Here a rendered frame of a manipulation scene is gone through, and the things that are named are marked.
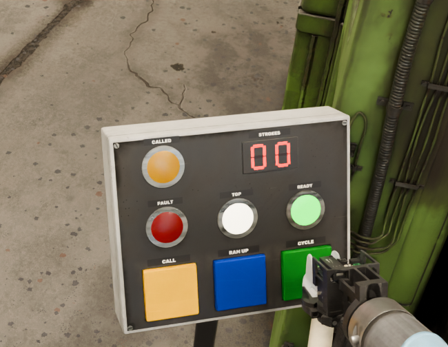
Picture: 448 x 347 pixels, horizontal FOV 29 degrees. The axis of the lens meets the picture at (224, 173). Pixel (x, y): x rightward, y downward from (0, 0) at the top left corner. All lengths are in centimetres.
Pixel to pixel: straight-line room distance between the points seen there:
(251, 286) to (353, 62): 39
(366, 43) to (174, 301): 49
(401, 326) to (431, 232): 66
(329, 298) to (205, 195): 23
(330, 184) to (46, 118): 188
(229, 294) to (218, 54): 217
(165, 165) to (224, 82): 205
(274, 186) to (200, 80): 200
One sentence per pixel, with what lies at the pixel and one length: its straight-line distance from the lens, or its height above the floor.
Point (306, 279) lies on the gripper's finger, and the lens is 120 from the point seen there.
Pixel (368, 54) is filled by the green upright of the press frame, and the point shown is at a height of 119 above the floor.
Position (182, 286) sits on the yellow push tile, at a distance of 121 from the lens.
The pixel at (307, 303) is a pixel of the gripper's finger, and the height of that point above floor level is 108.
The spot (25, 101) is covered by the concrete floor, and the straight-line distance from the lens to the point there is 307.
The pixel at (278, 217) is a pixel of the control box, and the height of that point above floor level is 108.
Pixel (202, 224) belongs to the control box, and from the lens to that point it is 119.
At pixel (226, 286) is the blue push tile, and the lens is 122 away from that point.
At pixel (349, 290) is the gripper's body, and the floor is 115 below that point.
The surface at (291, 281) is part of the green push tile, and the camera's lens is 125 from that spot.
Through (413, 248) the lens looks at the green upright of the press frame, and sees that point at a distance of 165.
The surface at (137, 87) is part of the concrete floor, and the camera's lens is 313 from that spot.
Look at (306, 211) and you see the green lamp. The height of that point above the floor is 109.
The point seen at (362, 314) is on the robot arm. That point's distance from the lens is 102.
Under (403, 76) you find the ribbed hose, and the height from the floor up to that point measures 118.
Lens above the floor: 196
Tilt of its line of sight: 44 degrees down
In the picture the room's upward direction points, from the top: 8 degrees clockwise
